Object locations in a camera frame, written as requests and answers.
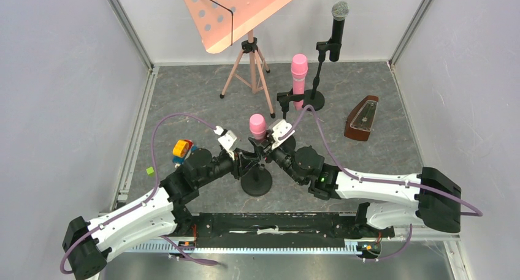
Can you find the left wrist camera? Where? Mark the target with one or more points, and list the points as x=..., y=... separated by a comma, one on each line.
x=226, y=138

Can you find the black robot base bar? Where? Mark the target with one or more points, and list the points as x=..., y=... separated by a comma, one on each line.
x=277, y=230

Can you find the pink microphone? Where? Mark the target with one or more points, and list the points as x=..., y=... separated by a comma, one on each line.
x=299, y=69
x=257, y=125

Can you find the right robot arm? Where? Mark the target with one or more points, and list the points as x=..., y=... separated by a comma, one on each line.
x=428, y=198

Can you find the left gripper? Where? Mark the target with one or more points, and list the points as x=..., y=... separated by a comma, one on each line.
x=242, y=160

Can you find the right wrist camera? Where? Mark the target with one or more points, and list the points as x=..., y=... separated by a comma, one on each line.
x=280, y=130

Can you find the black microphone stand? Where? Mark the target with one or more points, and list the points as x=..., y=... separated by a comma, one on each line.
x=312, y=96
x=284, y=98
x=257, y=181

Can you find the black microphone silver grille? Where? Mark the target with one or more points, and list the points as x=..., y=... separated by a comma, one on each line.
x=339, y=11

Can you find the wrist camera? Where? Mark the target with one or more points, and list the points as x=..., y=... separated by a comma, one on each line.
x=280, y=130
x=226, y=138

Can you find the brown metronome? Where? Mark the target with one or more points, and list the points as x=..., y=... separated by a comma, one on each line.
x=359, y=122

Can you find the pink music stand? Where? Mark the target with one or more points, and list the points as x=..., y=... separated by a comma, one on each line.
x=222, y=23

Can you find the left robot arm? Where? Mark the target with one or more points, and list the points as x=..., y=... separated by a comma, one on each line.
x=90, y=245

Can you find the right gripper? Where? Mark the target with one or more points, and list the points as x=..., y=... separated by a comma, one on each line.
x=259, y=147

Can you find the colourful toy block stack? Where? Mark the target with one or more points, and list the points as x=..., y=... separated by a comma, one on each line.
x=181, y=151

